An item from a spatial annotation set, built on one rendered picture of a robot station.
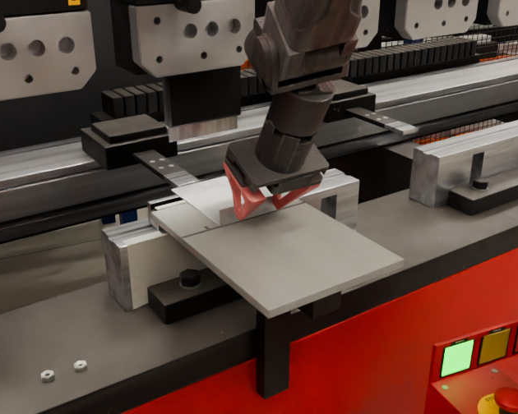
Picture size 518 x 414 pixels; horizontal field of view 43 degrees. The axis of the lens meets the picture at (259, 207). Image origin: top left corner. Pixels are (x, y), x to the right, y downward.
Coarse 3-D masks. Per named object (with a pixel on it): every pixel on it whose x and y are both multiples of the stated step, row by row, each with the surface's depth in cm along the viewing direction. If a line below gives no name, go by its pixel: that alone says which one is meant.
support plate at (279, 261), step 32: (160, 224) 80; (192, 224) 79; (256, 224) 79; (288, 224) 79; (320, 224) 79; (224, 256) 72; (256, 256) 72; (288, 256) 72; (320, 256) 72; (352, 256) 72; (384, 256) 72; (256, 288) 66; (288, 288) 66; (320, 288) 66
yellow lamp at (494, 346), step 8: (488, 336) 87; (496, 336) 87; (504, 336) 88; (488, 344) 87; (496, 344) 88; (504, 344) 89; (488, 352) 88; (496, 352) 89; (504, 352) 89; (480, 360) 88; (488, 360) 89
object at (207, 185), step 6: (210, 180) 91; (216, 180) 91; (222, 180) 91; (228, 180) 91; (186, 186) 89; (192, 186) 89; (198, 186) 89; (204, 186) 89; (210, 186) 89; (216, 186) 89; (174, 192) 87; (180, 192) 87; (186, 192) 87; (192, 192) 87
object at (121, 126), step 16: (96, 128) 102; (112, 128) 101; (128, 128) 101; (144, 128) 101; (160, 128) 102; (96, 144) 100; (112, 144) 98; (128, 144) 99; (144, 144) 100; (160, 144) 102; (176, 144) 104; (96, 160) 102; (112, 160) 98; (128, 160) 100; (144, 160) 97; (160, 160) 97; (160, 176) 93; (176, 176) 92; (192, 176) 92
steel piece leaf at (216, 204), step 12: (204, 192) 87; (216, 192) 87; (228, 192) 87; (192, 204) 84; (204, 204) 84; (216, 204) 84; (228, 204) 84; (264, 204) 81; (216, 216) 81; (228, 216) 79; (252, 216) 81
